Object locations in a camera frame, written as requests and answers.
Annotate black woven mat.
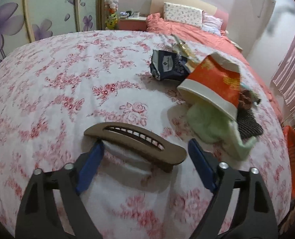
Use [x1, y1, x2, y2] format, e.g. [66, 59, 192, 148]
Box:
[236, 109, 264, 139]

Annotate green cloth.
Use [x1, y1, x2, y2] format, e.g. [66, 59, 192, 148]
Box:
[186, 100, 258, 161]

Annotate brown hair clip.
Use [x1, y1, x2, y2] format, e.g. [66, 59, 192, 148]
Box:
[84, 122, 187, 173]

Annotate blue hand cream tube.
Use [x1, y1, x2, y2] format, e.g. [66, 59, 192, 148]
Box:
[240, 82, 261, 105]

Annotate red plaid scrunchie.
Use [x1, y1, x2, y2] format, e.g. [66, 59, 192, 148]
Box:
[238, 93, 253, 110]

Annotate orange white snack bag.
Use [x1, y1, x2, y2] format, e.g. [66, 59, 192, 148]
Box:
[177, 52, 240, 120]

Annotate dark blue snack wrapper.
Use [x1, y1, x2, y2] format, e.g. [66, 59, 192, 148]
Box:
[150, 50, 191, 82]

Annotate floral pink tablecloth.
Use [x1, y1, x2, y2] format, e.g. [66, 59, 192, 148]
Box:
[0, 31, 292, 238]

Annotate green plush toy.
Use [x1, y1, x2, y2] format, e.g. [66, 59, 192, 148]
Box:
[105, 13, 118, 30]

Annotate striped pink pillow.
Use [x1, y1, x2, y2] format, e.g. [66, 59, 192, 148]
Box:
[201, 12, 223, 36]

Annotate glass floral wardrobe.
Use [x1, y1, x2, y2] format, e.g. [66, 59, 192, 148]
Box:
[0, 0, 100, 62]

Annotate left pink nightstand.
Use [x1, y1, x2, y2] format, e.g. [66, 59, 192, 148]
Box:
[118, 16, 147, 31]

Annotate pink bed duvet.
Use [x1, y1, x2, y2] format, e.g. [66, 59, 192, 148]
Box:
[146, 12, 283, 122]

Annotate floral white pillow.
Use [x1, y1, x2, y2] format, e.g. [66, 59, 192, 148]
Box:
[163, 2, 203, 28]

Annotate cream pink headboard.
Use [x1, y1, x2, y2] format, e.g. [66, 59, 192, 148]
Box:
[150, 0, 229, 31]

